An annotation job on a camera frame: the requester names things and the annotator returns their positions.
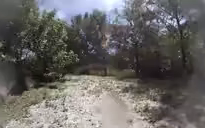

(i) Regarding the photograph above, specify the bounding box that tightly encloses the pale dry grass ground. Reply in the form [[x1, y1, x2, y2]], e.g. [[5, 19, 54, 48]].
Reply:
[[0, 73, 205, 128]]

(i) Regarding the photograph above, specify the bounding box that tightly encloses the green leafy bush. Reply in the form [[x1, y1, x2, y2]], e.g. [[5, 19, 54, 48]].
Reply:
[[19, 12, 81, 83]]

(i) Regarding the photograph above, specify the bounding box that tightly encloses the wood of trees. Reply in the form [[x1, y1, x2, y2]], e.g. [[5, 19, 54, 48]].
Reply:
[[0, 0, 205, 98]]

